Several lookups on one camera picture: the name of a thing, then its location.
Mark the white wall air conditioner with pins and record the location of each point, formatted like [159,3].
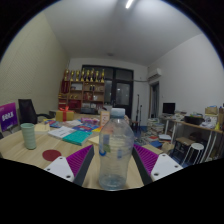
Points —
[154,74]

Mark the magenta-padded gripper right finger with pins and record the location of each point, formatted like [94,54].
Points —
[165,165]

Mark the yellow gift box red ribbon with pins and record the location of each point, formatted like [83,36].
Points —
[64,115]

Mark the beige notebook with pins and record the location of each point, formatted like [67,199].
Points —
[41,128]

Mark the ceiling tube light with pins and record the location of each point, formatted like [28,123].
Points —
[129,4]

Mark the flat round red coaster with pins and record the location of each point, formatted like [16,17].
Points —
[51,155]

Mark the dark framed glass door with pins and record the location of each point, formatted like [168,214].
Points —
[121,93]

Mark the wooden side desk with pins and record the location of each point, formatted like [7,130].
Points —
[200,126]

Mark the white booklet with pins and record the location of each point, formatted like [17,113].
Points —
[61,132]

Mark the pink tissue packet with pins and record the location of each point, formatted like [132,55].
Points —
[90,120]

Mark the small orange white carton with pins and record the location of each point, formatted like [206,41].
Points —
[104,118]

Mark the black office chair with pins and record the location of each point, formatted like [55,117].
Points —
[27,111]

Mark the wooden shelf unit with trophies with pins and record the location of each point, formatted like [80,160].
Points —
[83,95]

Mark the pale green cup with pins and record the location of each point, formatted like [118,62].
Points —
[28,136]

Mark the blue red book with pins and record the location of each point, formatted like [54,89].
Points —
[85,127]

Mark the purple sign board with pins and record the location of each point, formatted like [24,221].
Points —
[8,116]

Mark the white round stool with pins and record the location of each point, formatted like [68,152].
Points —
[196,146]

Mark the teal book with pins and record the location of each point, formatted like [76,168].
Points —
[76,137]

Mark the black computer monitor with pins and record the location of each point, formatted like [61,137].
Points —
[169,108]

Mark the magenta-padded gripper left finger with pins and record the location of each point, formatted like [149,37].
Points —
[60,166]

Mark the clear plastic water bottle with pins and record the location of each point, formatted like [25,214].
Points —
[116,150]

